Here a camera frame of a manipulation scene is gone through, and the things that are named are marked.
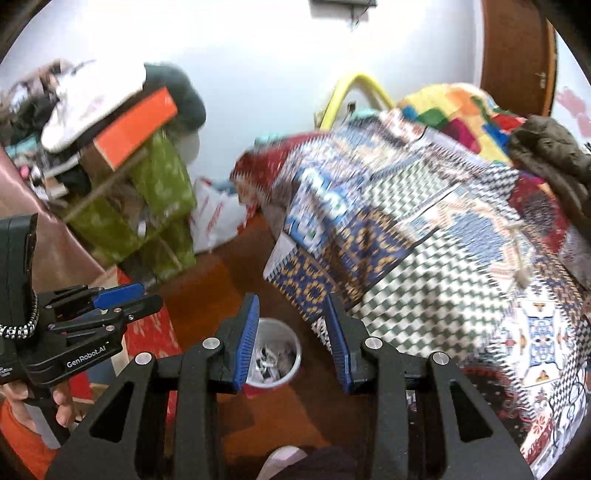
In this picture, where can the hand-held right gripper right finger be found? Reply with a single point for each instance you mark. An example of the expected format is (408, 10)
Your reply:
(339, 341)

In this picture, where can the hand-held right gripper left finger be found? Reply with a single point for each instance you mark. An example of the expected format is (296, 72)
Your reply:
(247, 341)

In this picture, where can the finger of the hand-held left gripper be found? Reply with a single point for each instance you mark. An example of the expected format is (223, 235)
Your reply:
(143, 304)
(117, 295)

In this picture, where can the white wrapper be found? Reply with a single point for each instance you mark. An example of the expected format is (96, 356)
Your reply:
(265, 364)

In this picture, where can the white waste bin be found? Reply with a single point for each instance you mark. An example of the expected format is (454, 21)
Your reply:
(277, 330)

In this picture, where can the person's left hand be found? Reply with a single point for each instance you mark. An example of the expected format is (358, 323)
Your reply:
(67, 410)

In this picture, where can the patchwork bedspread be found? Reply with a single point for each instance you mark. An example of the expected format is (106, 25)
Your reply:
(415, 258)

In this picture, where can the white plastic bag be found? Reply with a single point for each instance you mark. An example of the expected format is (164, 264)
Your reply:
(214, 217)

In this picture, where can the green patterned cloth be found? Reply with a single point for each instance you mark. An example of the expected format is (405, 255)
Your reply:
(161, 184)

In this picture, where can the pink cloth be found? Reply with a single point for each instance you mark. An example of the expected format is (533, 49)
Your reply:
(281, 464)

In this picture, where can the brown leather seat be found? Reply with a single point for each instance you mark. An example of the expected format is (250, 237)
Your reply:
(27, 198)

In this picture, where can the orange cardboard box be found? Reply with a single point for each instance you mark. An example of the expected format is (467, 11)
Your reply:
(134, 127)

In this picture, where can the white cloth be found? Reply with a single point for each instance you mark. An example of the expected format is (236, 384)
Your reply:
(87, 101)

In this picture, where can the pile of mixed clothes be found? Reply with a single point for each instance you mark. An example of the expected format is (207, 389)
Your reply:
(32, 115)

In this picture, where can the dark green cushion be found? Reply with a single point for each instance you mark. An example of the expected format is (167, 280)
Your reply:
(178, 97)

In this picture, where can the colourful block-pattern blanket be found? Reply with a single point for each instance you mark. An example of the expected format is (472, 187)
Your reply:
(452, 115)

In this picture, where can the brown fleece blanket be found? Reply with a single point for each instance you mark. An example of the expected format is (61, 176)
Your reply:
(554, 157)

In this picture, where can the white wardrobe with pink hearts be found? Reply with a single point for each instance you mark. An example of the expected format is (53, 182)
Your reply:
(575, 101)

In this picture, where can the brown wooden door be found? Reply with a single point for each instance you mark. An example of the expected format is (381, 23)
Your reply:
(512, 50)

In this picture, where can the yellow curved frame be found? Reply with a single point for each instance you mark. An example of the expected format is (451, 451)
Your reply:
(344, 92)

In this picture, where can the black wall television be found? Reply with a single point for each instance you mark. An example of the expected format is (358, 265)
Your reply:
(341, 2)

